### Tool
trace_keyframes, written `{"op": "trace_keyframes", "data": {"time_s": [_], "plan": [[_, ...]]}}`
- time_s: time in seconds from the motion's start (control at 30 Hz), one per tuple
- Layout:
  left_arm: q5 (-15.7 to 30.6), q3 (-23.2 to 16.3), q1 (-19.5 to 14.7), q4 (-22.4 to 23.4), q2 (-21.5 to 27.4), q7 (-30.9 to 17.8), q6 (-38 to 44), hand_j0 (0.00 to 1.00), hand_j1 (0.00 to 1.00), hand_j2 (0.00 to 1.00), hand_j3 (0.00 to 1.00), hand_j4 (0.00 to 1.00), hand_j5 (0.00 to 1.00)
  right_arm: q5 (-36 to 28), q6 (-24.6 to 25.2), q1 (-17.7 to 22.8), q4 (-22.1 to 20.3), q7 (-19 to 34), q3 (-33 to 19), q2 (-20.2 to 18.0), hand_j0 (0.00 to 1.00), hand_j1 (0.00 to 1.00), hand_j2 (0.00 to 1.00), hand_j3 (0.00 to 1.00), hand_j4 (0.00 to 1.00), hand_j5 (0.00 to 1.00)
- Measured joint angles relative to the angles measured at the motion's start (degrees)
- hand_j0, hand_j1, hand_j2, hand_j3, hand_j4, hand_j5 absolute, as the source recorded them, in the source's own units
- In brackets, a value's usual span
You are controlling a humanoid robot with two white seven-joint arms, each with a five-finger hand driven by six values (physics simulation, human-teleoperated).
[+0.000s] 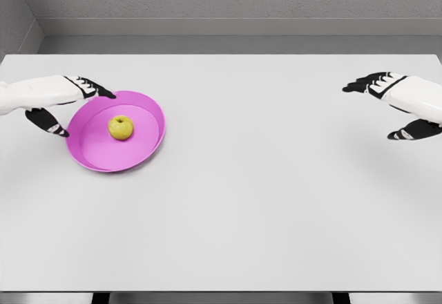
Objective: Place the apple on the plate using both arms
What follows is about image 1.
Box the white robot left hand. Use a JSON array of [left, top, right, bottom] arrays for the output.
[[19, 74, 117, 138]]

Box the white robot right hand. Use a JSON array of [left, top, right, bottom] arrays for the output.
[[342, 71, 442, 142]]

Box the yellow-green apple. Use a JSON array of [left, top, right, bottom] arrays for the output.
[[108, 115, 135, 142]]

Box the pink round plate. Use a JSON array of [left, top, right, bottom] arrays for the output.
[[65, 89, 166, 174]]

